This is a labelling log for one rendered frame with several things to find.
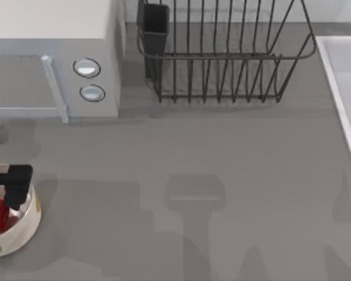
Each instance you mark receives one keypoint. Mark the cream bowl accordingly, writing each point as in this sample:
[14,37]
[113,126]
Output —
[26,228]

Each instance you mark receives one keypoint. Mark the grey microwave door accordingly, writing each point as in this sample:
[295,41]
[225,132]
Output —
[17,82]

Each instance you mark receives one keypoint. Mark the small round microwave knob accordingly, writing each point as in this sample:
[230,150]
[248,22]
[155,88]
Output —
[92,93]

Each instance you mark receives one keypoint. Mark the large round microwave knob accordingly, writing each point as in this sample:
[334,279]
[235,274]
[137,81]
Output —
[86,68]

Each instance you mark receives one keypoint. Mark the pale microwave oven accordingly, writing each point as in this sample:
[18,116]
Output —
[46,20]

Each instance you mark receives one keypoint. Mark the black cutlery holder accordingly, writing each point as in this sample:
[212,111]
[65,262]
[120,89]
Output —
[155,32]

